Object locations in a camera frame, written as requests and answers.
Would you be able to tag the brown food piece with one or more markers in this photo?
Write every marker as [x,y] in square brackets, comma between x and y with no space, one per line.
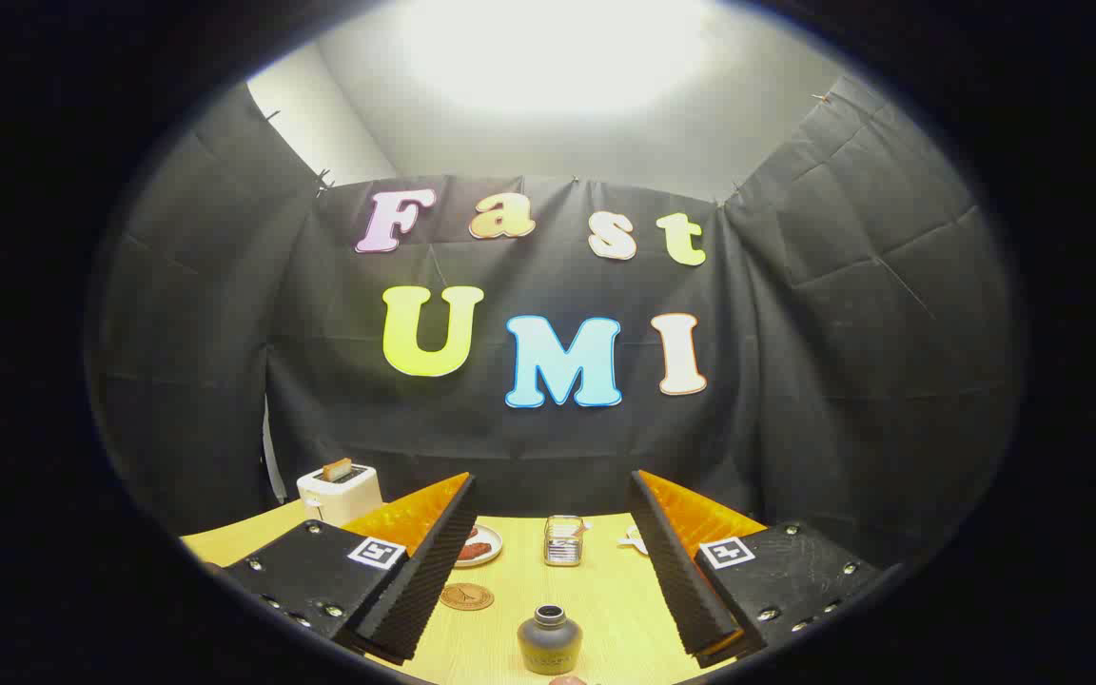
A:
[474,550]

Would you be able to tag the white seasoning dish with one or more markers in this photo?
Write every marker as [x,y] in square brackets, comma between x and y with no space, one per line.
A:
[635,542]

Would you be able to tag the cream white toaster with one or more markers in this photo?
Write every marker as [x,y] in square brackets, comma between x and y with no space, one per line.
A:
[343,497]

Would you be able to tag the slice of toast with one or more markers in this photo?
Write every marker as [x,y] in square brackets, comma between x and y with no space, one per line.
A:
[337,469]

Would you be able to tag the wooden table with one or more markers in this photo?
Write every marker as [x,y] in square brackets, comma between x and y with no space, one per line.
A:
[605,609]

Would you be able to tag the silver bottle with green label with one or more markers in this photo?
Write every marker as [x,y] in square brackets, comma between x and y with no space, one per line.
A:
[549,647]

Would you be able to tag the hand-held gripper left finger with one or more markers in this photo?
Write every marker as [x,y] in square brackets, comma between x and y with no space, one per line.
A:
[424,580]

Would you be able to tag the small white plate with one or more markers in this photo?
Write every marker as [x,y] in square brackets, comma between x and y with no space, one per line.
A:
[495,538]

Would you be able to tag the round brown cork coaster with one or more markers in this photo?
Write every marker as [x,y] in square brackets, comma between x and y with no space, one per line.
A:
[467,596]

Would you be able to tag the black backdrop cloth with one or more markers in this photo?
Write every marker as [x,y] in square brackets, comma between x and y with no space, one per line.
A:
[795,333]

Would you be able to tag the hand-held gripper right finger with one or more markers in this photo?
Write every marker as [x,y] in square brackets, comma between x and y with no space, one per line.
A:
[681,580]

